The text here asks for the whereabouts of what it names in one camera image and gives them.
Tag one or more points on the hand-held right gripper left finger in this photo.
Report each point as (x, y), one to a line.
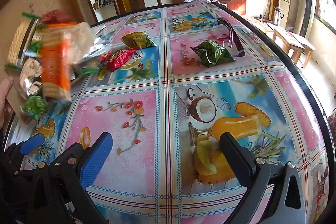
(95, 161)

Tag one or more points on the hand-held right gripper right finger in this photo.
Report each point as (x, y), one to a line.
(236, 158)

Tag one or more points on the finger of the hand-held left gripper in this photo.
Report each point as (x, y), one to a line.
(32, 144)

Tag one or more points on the green-white cracker packet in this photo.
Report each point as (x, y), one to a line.
(19, 40)

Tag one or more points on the red candy packet black label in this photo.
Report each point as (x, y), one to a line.
(122, 58)
(55, 16)

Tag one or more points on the dark green pea packet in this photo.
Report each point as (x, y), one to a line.
(212, 53)

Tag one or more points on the yellow-green snack packet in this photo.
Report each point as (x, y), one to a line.
(139, 40)

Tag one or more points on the person's left hand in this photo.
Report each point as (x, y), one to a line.
(5, 103)

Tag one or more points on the green wrapped candy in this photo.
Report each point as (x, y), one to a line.
(89, 70)
(35, 107)

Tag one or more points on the silver foil snack packet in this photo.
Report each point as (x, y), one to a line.
(31, 77)
(84, 43)

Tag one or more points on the orange cracker packet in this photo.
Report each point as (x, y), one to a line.
(53, 64)

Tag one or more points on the patterned plastic tablecloth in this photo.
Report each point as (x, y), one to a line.
(162, 108)

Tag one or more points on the dark-framed eyeglasses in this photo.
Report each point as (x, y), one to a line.
(239, 52)

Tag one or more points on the wooden low table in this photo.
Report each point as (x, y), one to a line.
(294, 39)

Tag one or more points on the steel electric kettle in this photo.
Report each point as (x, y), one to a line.
(277, 16)

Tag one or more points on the small white plastic bag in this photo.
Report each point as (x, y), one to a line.
(217, 1)

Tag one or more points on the white standing air conditioner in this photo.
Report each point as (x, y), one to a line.
(303, 3)

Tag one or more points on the window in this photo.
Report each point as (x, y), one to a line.
(328, 3)

